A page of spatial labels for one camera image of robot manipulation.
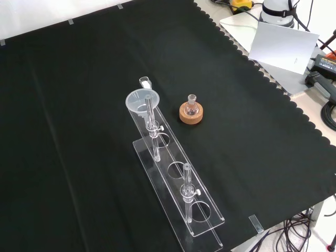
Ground clear acrylic funnel stand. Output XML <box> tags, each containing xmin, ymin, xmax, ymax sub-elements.
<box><xmin>127</xmin><ymin>94</ymin><xmax>226</xmax><ymax>252</ymax></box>

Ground translucent plastic funnel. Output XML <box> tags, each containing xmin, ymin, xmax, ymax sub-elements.
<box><xmin>125</xmin><ymin>88</ymin><xmax>159</xmax><ymax>124</ymax></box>

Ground coiled black cable bundle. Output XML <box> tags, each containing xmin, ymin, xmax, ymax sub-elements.
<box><xmin>320</xmin><ymin>99</ymin><xmax>336</xmax><ymax>132</ymax></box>

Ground cork ring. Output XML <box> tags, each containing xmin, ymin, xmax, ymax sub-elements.
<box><xmin>179</xmin><ymin>103</ymin><xmax>204</xmax><ymax>125</ymax></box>

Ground grey base plate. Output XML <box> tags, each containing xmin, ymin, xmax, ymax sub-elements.
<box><xmin>219</xmin><ymin>9</ymin><xmax>313</xmax><ymax>96</ymax></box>

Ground black power adapter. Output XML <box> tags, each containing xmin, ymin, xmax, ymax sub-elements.
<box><xmin>313</xmin><ymin>54</ymin><xmax>336</xmax><ymax>81</ymax></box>

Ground grey power plug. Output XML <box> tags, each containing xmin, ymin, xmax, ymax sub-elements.
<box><xmin>304</xmin><ymin>70</ymin><xmax>336</xmax><ymax>102</ymax></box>

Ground small round-bottom glass flask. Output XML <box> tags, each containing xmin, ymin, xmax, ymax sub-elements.
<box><xmin>183</xmin><ymin>94</ymin><xmax>200</xmax><ymax>116</ymax></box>

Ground black table cloth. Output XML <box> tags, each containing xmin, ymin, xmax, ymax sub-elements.
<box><xmin>0</xmin><ymin>0</ymin><xmax>336</xmax><ymax>252</ymax></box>

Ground white card board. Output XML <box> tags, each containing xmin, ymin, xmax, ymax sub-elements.
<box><xmin>248</xmin><ymin>21</ymin><xmax>320</xmax><ymax>77</ymax></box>

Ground glass weighing funnel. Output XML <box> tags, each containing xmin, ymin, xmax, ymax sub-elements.
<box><xmin>139</xmin><ymin>76</ymin><xmax>153</xmax><ymax>90</ymax></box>

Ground loose black cable bundle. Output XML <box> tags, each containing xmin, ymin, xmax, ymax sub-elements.
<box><xmin>272</xmin><ymin>208</ymin><xmax>316</xmax><ymax>252</ymax></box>

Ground yellow stop button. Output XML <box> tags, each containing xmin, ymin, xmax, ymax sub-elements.
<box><xmin>229</xmin><ymin>0</ymin><xmax>255</xmax><ymax>14</ymax></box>

